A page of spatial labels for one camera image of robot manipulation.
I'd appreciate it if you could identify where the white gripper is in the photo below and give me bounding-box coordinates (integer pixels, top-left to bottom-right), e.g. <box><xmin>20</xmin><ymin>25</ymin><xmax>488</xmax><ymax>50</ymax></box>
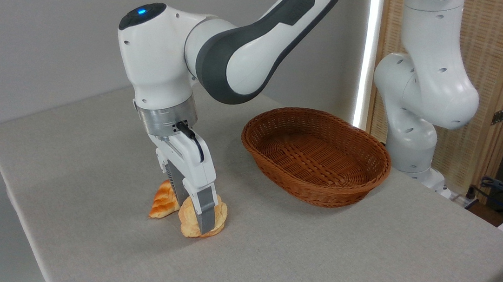
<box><xmin>140</xmin><ymin>125</ymin><xmax>227</xmax><ymax>234</ymax></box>

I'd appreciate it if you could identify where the round pale bread roll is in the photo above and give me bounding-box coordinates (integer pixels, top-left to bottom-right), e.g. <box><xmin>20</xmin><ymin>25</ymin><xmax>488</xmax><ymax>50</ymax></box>
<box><xmin>175</xmin><ymin>190</ymin><xmax>230</xmax><ymax>242</ymax></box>

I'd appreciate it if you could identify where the braided golden bread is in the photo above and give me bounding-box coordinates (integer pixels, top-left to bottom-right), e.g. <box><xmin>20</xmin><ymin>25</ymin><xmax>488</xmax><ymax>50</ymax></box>
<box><xmin>149</xmin><ymin>177</ymin><xmax>184</xmax><ymax>221</ymax></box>

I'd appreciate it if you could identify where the brown wicker basket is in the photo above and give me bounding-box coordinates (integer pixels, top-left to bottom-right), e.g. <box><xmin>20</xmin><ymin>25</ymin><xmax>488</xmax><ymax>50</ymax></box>
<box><xmin>234</xmin><ymin>102</ymin><xmax>397</xmax><ymax>214</ymax></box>

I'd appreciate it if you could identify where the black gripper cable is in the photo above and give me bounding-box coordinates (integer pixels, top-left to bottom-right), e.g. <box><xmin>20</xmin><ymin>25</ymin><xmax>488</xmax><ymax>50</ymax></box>
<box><xmin>172</xmin><ymin>120</ymin><xmax>209</xmax><ymax>164</ymax></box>

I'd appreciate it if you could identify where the white vertical wall trim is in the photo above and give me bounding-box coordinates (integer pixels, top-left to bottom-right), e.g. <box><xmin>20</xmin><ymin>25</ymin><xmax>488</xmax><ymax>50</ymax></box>
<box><xmin>351</xmin><ymin>0</ymin><xmax>384</xmax><ymax>131</ymax></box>

